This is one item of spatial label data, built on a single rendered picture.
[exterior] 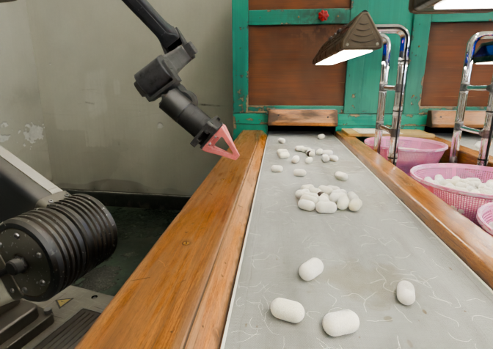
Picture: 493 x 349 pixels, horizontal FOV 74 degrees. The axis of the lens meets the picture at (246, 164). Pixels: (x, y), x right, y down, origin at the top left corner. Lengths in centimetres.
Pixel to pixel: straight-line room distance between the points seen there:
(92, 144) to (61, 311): 206
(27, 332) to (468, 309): 75
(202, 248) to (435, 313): 27
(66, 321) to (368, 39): 86
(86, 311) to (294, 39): 123
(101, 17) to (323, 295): 254
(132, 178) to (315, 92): 171
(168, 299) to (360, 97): 131
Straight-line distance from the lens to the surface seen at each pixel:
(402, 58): 99
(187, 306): 35
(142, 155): 265
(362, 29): 74
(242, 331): 36
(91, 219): 57
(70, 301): 94
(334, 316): 35
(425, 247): 57
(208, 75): 240
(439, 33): 165
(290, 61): 151
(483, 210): 69
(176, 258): 43
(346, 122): 153
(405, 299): 42
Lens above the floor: 98
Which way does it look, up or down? 14 degrees down
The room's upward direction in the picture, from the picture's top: straight up
